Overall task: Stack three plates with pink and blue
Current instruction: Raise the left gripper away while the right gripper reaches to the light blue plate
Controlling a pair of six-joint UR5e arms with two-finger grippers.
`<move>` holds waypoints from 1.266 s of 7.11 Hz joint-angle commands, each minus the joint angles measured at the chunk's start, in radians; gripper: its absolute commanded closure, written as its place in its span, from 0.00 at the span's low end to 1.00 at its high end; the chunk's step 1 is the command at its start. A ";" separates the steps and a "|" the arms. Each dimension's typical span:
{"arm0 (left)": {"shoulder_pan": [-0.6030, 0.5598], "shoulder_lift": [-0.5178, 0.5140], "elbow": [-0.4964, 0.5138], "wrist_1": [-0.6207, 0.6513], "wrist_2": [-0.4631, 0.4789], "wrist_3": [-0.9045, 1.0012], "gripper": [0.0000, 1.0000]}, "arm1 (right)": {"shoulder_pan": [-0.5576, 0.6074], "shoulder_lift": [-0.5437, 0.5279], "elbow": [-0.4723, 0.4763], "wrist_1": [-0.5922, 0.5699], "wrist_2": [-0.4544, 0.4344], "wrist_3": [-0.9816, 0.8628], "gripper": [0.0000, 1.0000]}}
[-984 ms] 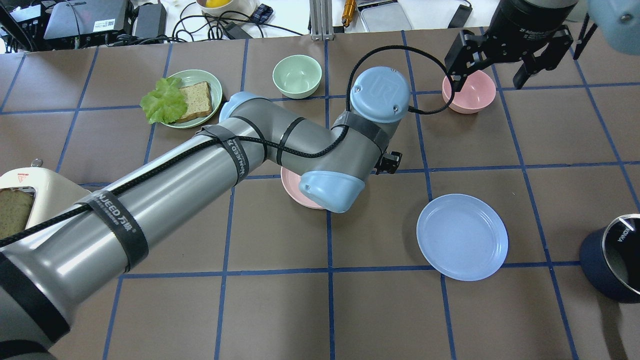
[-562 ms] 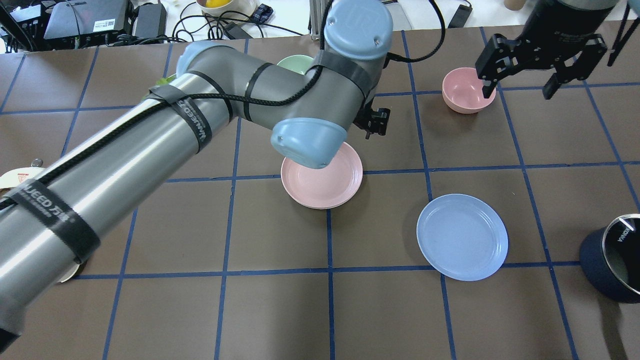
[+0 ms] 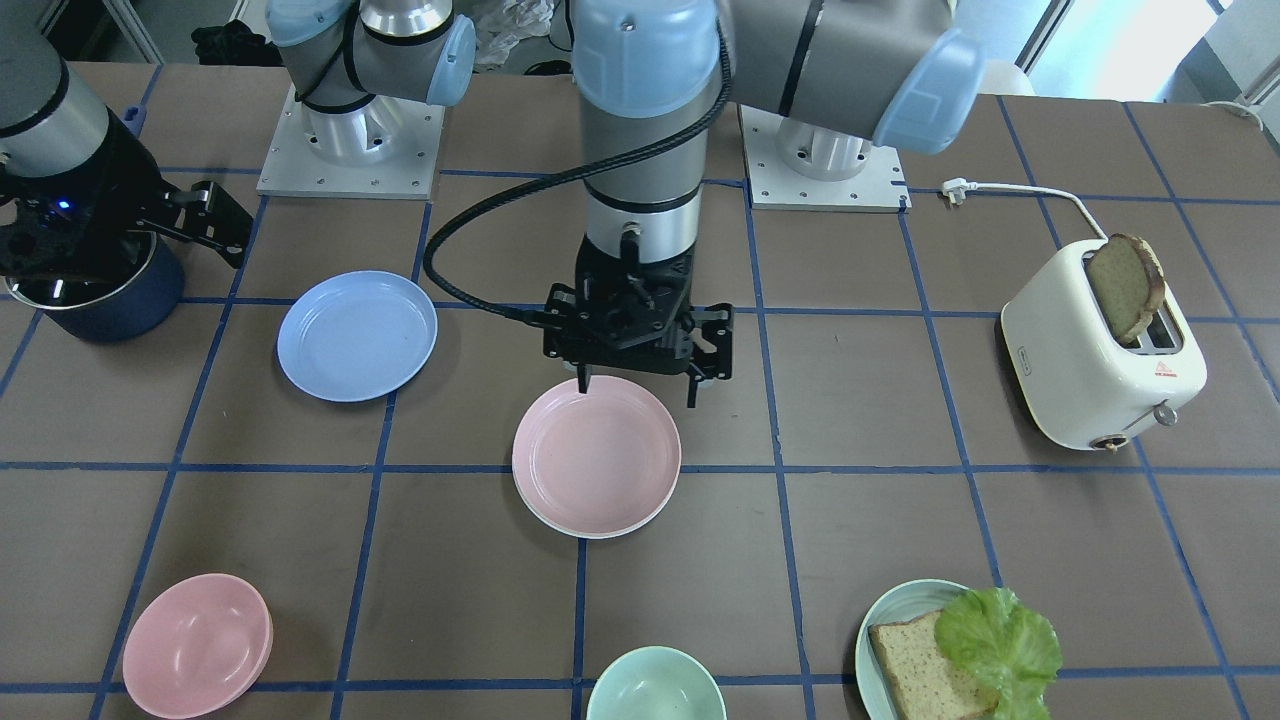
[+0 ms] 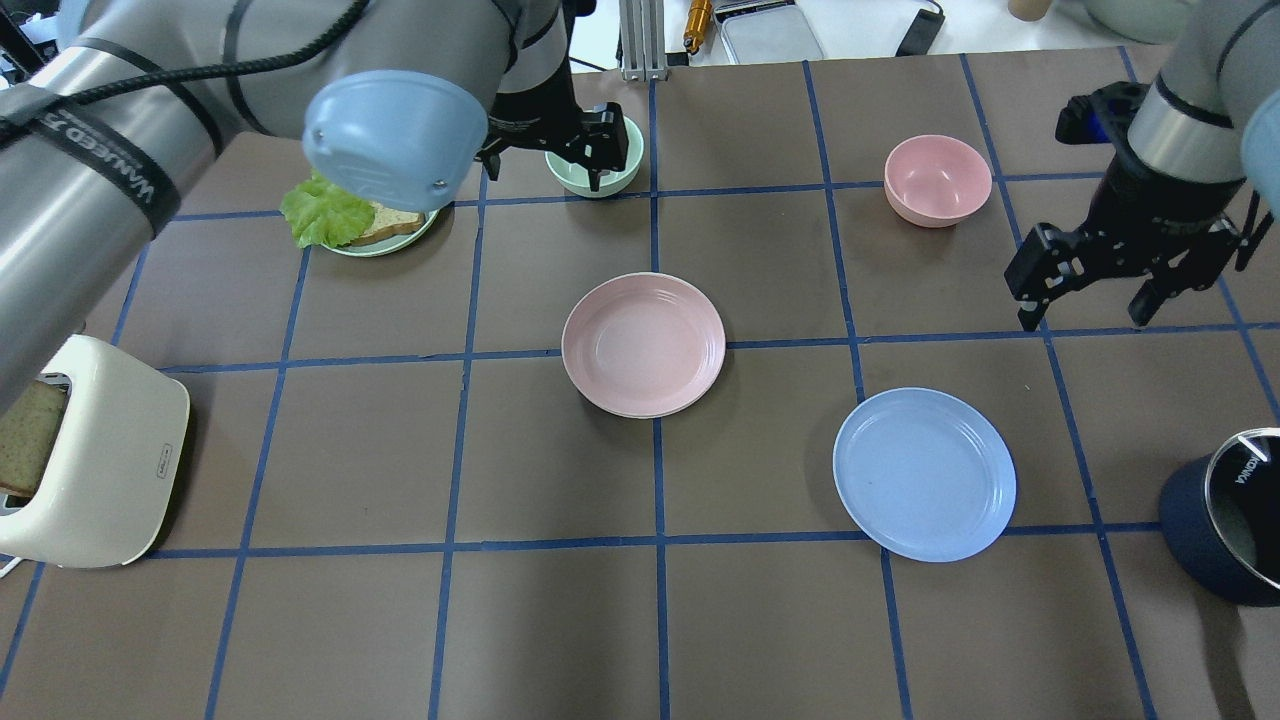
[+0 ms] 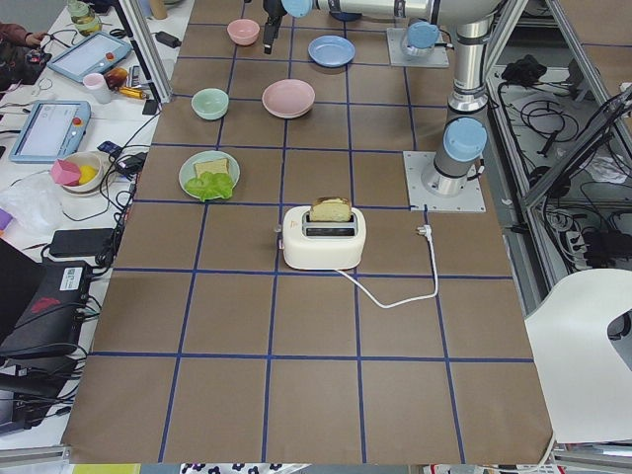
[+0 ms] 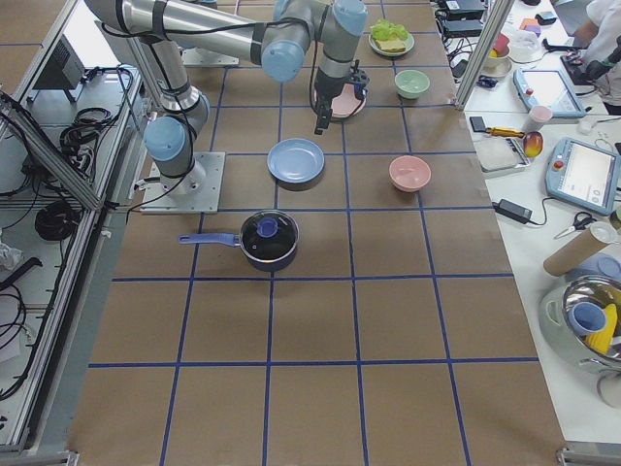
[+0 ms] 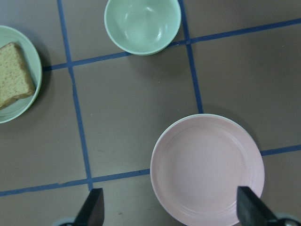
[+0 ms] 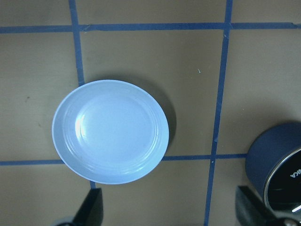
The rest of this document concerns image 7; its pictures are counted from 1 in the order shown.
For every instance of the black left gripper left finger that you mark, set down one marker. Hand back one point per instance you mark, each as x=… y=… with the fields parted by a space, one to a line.
x=92 y=211

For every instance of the green plate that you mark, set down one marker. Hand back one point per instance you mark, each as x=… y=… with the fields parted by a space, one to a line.
x=7 y=35

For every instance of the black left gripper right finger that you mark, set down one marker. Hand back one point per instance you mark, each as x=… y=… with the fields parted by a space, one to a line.
x=251 y=211

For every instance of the green bowl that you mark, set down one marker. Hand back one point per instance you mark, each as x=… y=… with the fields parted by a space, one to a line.
x=142 y=27

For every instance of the bread slice on plate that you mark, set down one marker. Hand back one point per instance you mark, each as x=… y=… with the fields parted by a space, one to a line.
x=15 y=79

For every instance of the pink plate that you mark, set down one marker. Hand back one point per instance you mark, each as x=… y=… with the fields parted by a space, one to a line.
x=196 y=166

